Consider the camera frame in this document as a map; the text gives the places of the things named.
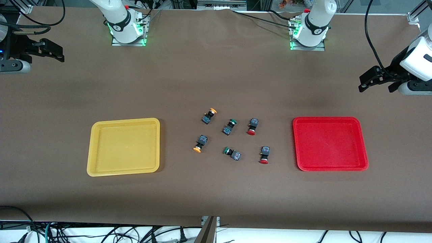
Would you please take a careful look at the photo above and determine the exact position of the orange push button switch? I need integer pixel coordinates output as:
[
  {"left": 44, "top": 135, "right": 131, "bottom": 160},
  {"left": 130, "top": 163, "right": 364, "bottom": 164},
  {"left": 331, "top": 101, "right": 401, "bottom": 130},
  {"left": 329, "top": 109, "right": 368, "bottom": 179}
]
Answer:
[
  {"left": 202, "top": 108, "right": 217, "bottom": 125},
  {"left": 193, "top": 135, "right": 208, "bottom": 153}
]

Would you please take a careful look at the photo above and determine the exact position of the red plastic tray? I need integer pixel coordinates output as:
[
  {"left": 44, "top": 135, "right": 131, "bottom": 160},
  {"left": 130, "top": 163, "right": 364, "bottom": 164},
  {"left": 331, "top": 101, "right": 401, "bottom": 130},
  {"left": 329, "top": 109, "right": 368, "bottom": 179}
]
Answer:
[{"left": 292, "top": 117, "right": 369, "bottom": 172}]

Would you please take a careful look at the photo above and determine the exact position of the yellow plastic tray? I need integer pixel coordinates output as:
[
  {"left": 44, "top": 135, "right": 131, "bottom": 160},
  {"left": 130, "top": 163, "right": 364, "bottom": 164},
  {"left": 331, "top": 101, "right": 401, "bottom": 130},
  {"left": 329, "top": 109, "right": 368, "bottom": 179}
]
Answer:
[{"left": 87, "top": 118, "right": 160, "bottom": 177}]

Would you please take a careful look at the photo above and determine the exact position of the table cover sheet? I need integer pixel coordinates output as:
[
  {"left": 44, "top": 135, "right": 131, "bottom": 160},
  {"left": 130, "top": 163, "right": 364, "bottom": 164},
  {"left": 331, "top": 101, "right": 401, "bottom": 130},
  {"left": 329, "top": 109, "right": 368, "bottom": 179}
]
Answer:
[{"left": 0, "top": 6, "right": 432, "bottom": 233}]

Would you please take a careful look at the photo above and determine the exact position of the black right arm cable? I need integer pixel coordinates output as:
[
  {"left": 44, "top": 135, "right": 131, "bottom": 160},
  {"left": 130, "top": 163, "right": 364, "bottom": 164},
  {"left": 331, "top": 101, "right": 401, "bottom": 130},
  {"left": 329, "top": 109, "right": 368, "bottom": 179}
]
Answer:
[{"left": 0, "top": 0, "right": 65, "bottom": 36}]

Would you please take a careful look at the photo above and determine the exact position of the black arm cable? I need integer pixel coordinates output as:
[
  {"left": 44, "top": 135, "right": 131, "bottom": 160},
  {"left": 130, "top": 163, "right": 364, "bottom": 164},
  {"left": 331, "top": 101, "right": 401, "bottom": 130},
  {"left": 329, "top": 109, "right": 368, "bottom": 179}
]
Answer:
[
  {"left": 364, "top": 0, "right": 397, "bottom": 79},
  {"left": 0, "top": 0, "right": 65, "bottom": 36}
]

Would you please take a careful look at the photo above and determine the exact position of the aluminium frame profile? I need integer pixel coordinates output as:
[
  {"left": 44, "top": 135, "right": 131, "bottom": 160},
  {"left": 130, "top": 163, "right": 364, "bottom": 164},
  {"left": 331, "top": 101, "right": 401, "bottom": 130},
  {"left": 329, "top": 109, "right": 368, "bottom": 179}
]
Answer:
[
  {"left": 19, "top": 0, "right": 34, "bottom": 15},
  {"left": 407, "top": 0, "right": 432, "bottom": 25}
]

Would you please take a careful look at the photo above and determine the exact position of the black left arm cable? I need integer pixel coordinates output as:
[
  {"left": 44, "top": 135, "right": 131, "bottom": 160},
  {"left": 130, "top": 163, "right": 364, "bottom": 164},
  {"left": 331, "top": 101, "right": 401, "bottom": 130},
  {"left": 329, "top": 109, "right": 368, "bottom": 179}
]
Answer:
[{"left": 364, "top": 0, "right": 397, "bottom": 79}]

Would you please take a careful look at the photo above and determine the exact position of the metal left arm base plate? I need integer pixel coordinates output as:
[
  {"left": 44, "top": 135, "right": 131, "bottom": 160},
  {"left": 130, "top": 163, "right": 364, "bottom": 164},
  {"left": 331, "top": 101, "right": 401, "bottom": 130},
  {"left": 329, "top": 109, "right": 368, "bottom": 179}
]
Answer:
[{"left": 290, "top": 39, "right": 326, "bottom": 52}]

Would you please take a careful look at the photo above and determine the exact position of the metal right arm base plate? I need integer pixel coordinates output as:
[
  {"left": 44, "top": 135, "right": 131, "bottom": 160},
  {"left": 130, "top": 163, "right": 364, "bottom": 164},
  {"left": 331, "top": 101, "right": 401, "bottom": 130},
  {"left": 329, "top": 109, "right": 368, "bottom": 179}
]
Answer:
[{"left": 111, "top": 32, "right": 147, "bottom": 47}]

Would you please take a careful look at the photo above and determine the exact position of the black base cable bundle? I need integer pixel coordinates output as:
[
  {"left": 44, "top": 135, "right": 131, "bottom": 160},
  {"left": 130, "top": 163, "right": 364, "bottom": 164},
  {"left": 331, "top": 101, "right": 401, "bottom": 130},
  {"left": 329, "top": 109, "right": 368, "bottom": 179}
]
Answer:
[{"left": 128, "top": 0, "right": 163, "bottom": 26}]

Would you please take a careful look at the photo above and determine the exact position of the short black table cable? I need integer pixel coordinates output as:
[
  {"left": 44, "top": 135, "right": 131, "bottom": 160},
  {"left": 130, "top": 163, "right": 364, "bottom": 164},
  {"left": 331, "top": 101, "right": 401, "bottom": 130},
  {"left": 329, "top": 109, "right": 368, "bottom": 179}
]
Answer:
[{"left": 268, "top": 9, "right": 297, "bottom": 21}]

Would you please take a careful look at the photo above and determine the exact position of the long black table cable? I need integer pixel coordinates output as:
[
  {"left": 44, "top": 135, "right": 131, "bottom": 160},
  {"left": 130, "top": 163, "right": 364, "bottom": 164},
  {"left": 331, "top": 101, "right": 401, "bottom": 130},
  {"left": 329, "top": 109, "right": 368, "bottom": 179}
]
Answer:
[{"left": 231, "top": 9, "right": 299, "bottom": 31}]

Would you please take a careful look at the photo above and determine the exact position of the green push button switch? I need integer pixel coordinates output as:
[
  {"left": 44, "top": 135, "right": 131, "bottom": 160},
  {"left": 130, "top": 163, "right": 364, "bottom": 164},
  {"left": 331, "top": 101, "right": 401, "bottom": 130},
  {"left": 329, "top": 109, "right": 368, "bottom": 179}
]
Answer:
[
  {"left": 223, "top": 147, "right": 242, "bottom": 161},
  {"left": 222, "top": 119, "right": 237, "bottom": 136}
]

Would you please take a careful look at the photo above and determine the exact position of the black floor cable loop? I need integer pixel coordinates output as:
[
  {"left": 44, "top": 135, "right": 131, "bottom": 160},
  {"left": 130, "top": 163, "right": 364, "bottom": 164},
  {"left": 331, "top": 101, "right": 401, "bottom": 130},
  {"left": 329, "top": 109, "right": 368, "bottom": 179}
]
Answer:
[{"left": 0, "top": 205, "right": 34, "bottom": 243}]

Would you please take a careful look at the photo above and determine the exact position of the grey metal frame box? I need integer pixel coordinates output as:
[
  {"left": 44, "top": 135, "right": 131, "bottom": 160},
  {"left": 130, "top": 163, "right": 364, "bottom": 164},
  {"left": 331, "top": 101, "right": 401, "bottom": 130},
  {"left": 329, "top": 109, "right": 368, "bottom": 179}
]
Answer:
[{"left": 197, "top": 0, "right": 247, "bottom": 11}]

